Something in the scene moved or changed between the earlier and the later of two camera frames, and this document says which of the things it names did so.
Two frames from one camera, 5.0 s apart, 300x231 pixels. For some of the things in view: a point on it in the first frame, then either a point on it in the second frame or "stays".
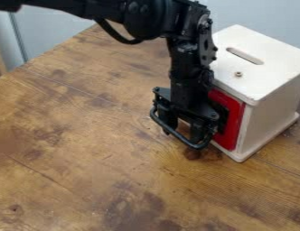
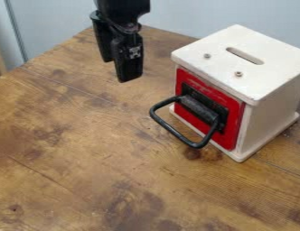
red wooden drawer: (227, 139) stays
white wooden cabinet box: (259, 71) stays
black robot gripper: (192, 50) to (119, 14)
